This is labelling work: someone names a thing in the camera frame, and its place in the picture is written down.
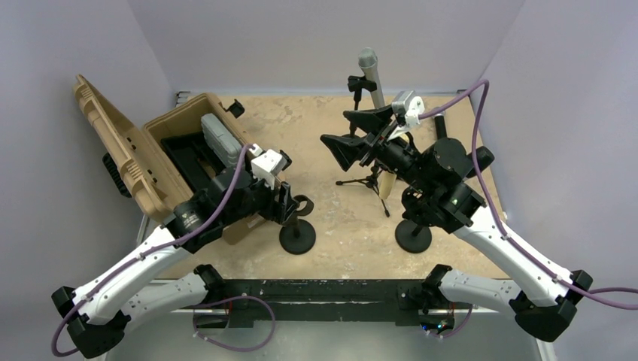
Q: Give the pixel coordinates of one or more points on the silver microphone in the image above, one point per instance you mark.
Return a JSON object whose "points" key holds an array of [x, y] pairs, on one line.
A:
{"points": [[368, 63]]}

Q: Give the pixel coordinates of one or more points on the black round-base mic stand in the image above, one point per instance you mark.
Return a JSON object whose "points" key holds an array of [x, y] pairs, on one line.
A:
{"points": [[299, 236]]}

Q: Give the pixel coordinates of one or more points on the grey plastic case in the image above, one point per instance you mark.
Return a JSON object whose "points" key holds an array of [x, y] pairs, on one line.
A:
{"points": [[220, 139]]}

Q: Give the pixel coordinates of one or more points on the tall black mic stand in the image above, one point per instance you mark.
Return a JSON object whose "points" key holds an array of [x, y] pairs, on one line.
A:
{"points": [[357, 84]]}

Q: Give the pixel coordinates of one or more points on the black aluminium base frame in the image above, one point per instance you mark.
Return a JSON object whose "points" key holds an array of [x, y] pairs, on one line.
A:
{"points": [[404, 302]]}

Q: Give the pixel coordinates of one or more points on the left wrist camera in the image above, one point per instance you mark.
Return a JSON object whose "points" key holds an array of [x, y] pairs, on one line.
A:
{"points": [[266, 165]]}

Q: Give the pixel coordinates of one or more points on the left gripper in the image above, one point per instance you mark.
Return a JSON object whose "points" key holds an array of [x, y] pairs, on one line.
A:
{"points": [[284, 202]]}

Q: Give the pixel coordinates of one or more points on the black shock-mount round stand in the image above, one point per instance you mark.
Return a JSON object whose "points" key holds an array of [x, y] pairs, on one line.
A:
{"points": [[412, 237]]}

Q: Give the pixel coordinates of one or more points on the black tripod shock-mount stand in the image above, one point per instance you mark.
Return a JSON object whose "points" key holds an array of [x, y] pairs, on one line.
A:
{"points": [[371, 182]]}

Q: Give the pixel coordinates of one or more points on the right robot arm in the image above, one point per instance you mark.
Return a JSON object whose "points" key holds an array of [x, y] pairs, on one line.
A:
{"points": [[540, 295]]}

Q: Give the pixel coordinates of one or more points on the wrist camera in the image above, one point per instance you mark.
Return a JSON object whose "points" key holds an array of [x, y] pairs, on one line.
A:
{"points": [[266, 165], [407, 106]]}

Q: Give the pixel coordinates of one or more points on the cream condenser microphone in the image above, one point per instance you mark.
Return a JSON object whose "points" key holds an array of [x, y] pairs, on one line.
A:
{"points": [[386, 181]]}

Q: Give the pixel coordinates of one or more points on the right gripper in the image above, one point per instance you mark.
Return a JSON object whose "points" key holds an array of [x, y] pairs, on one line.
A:
{"points": [[375, 121]]}

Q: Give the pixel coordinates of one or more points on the tan plastic toolbox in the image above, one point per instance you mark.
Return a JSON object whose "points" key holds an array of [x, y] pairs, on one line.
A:
{"points": [[135, 158]]}

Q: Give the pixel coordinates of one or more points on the black mesh-head microphone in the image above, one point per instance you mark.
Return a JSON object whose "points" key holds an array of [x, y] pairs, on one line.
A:
{"points": [[440, 126]]}

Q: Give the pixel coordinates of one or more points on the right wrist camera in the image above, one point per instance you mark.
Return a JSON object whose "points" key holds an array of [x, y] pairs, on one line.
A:
{"points": [[407, 106]]}

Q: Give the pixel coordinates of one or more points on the black toolbox tray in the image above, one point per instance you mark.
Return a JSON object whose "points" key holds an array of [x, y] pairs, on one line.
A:
{"points": [[195, 161]]}

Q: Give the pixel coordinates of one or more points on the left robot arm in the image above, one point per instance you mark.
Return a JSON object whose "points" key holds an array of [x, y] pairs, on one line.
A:
{"points": [[100, 314]]}

